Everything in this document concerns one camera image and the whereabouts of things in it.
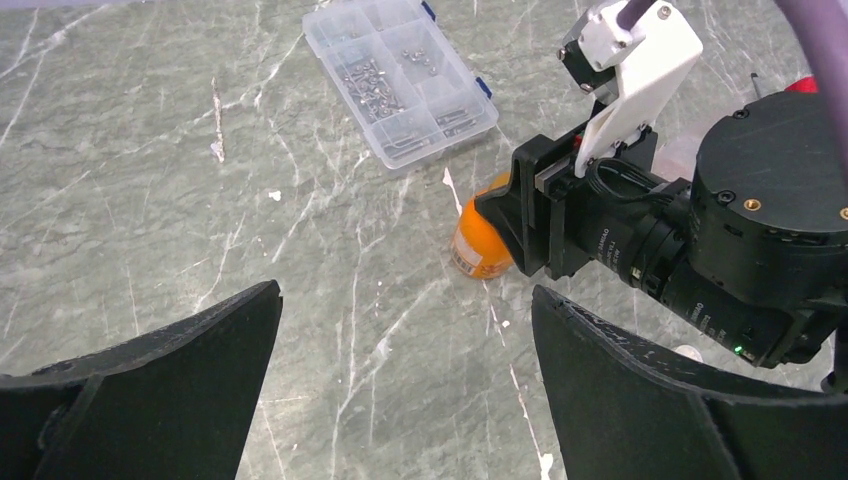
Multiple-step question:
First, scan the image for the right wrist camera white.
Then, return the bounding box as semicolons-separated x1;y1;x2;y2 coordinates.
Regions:
558;1;703;178

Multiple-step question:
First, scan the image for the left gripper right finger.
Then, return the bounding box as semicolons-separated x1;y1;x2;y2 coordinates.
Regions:
532;285;847;479

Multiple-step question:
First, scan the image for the red bottle cap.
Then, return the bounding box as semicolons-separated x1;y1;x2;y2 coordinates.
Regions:
785;75;818;93

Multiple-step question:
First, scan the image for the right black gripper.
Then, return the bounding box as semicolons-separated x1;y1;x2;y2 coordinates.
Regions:
475;129;670;282

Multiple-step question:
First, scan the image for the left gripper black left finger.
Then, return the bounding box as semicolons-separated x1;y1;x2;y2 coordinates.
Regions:
1;280;283;479

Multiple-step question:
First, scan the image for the clear plastic screw box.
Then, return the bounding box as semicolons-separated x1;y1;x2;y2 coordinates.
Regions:
302;1;499;172

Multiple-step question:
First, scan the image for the orange juice bottle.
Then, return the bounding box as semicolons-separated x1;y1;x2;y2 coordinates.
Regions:
450;172;514;280

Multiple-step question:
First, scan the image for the blue white bottle cap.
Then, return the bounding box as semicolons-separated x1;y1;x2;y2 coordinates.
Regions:
673;344;703;363

